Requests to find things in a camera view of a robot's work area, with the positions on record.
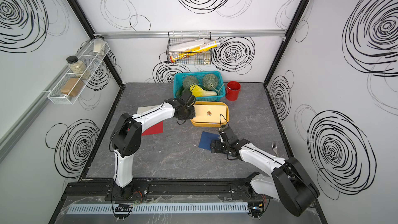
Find teal plastic basket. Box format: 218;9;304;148
173;71;226;102

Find white slotted cable duct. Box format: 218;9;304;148
66;202;249;215

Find left green melon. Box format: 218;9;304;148
182;75;199;89

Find green melon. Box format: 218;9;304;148
202;73;219;90
182;75;199;89

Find green pepper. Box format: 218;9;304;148
178;89;191;97

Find white wire wall shelf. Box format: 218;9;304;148
47;39;111;105

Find red cup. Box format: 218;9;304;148
226;81;241;101

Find yellow storage box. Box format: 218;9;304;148
191;101;230;128

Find right green melon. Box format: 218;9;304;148
202;73;219;90

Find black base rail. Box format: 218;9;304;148
62;178;278;202

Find black wire wall basket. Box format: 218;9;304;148
166;31;212;65

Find white wrap box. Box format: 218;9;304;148
169;38;211;52

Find silver fork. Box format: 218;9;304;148
272;141;278;157

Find beige envelope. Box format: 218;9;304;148
191;104;227;123

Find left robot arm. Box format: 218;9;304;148
110;90;196;189

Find red envelope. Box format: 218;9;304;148
142;122;164;136

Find clear lid jar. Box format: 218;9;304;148
93;35;105;56

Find yellow white cabbage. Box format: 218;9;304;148
189;84;218;97

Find navy blue envelope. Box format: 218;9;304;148
198;131;220;151

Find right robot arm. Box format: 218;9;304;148
210;125;320;216

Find black lid spice jar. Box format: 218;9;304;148
66;56;87;75

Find yellow foil roll box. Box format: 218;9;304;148
169;40;220;63

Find white envelope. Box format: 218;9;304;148
137;105;157;114

